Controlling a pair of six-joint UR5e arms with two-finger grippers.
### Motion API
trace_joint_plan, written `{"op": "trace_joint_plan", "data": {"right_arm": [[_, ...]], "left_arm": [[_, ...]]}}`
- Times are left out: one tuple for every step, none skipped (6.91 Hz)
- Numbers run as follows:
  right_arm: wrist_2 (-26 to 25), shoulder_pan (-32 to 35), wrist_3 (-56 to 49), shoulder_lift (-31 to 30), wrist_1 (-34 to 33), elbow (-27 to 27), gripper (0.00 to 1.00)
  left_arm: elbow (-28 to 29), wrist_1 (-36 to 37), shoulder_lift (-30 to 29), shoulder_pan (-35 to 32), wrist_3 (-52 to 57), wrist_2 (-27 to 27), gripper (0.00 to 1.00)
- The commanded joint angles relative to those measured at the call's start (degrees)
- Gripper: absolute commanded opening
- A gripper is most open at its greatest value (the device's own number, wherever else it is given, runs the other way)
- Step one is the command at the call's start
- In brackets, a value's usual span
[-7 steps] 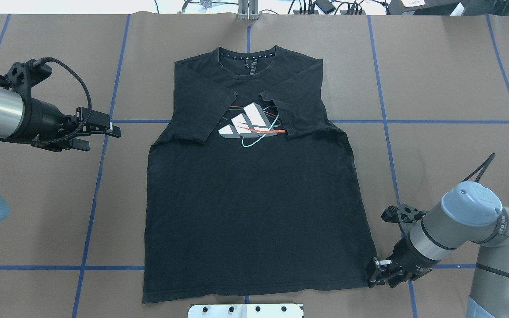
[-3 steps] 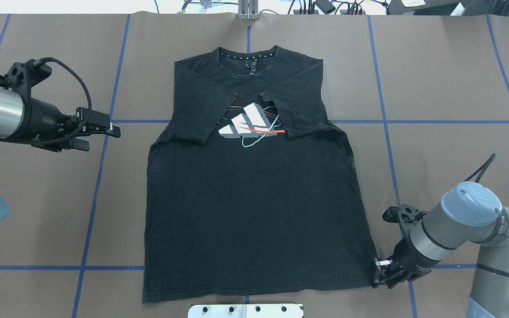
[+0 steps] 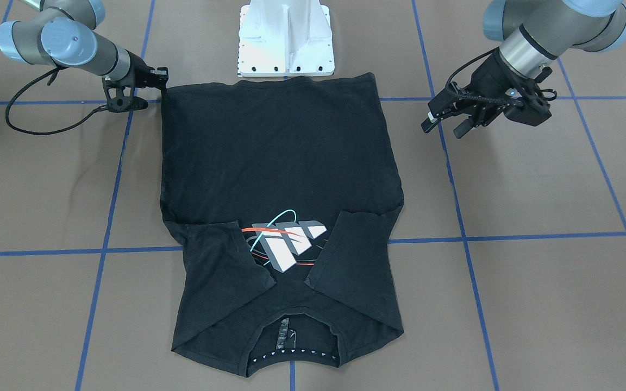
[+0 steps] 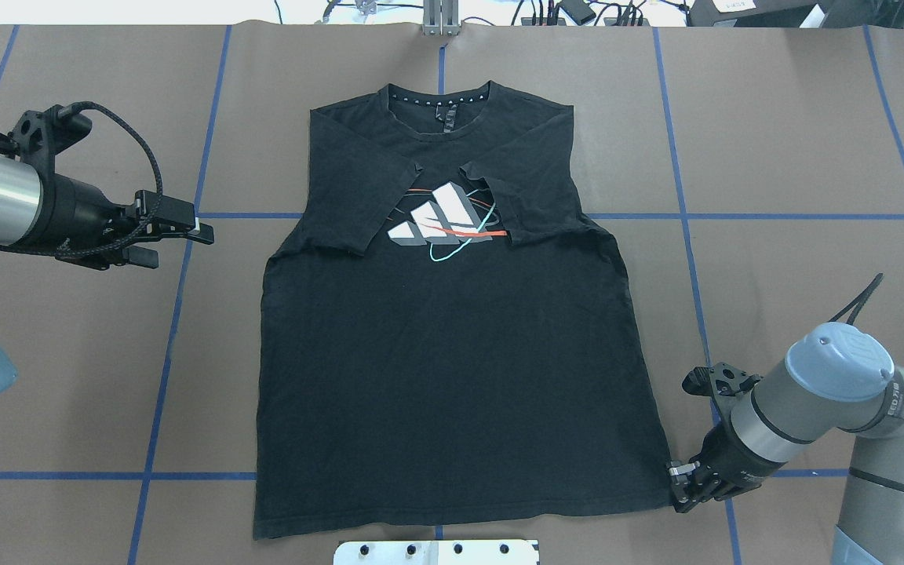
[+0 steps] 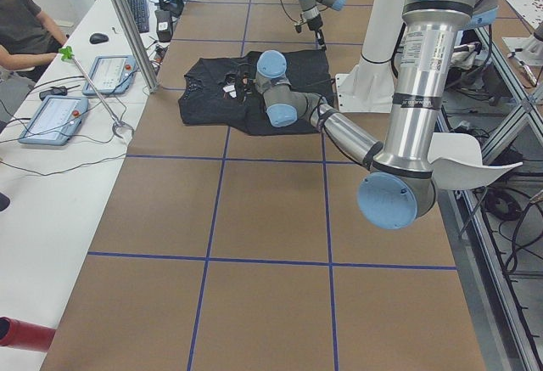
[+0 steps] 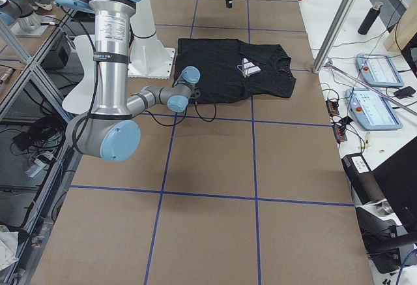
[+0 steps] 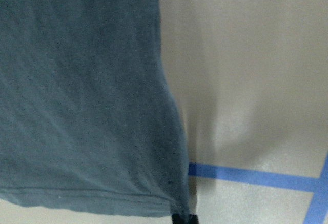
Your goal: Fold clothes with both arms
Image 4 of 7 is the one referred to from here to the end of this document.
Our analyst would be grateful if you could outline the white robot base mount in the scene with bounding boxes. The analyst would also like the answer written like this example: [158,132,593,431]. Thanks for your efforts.
[333,538,541,564]

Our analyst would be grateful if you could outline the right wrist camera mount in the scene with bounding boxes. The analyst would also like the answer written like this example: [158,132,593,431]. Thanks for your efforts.
[681,363,764,407]

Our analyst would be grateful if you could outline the aluminium frame post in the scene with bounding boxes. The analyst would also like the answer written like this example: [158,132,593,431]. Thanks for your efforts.
[422,0,461,37]

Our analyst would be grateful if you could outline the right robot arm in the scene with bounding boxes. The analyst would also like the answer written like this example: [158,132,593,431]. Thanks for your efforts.
[667,322,904,564]

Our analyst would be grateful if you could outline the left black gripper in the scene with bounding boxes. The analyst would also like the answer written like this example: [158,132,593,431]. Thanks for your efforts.
[32,175,215,269]

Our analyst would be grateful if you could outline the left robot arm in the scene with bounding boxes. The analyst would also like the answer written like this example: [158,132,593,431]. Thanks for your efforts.
[0,156,214,393]

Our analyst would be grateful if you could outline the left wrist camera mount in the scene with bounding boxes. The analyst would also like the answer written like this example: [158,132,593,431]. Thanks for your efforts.
[0,104,93,166]

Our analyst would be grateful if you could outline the black printed t-shirt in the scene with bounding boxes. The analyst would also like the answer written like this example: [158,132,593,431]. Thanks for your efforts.
[253,82,670,540]

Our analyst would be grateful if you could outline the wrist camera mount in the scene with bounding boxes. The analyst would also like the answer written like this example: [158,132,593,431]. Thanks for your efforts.
[681,363,764,407]
[0,104,93,166]

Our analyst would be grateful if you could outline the black braided cable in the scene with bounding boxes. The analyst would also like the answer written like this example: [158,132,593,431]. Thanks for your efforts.
[56,100,164,261]

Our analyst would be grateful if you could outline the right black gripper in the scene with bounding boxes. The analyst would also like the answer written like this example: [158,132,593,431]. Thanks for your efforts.
[667,427,763,514]

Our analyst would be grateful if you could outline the brown table mat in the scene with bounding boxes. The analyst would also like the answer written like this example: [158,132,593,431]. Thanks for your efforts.
[0,21,904,564]

